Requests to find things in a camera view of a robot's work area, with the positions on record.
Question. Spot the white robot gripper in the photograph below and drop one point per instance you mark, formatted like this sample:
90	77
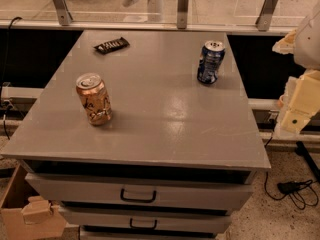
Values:
310	45

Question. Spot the blue pepsi can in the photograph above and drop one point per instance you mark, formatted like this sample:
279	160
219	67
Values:
211	57

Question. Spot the orange soda can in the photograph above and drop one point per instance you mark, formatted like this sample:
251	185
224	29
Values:
94	98

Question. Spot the roll of tan tape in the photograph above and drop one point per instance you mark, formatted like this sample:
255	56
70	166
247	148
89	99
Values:
280	101

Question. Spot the black stand leg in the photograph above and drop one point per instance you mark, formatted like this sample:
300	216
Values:
302	151

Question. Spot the grey drawer cabinet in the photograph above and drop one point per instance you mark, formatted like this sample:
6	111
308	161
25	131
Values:
165	124

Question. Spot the black candy bar wrapper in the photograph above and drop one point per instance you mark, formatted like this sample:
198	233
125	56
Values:
112	45

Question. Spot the top grey drawer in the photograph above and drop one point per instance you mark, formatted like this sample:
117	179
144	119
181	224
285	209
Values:
126	191

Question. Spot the grey drawer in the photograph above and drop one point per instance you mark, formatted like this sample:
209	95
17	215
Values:
145	220
126	191

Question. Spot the middle grey drawer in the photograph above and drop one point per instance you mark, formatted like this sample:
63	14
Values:
145	220

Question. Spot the cardboard box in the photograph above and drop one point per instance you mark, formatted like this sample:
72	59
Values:
27	215

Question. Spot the right metal bracket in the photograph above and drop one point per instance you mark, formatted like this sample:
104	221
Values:
264	19

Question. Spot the metal bracket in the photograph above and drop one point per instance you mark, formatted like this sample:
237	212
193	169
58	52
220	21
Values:
264	19
63	14
182	13

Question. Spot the black power adapter with cable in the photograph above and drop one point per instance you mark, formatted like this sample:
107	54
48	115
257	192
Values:
292	190

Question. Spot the middle metal bracket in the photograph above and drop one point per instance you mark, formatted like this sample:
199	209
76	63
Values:
182	13

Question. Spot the left metal bracket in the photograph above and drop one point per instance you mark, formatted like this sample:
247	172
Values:
63	14

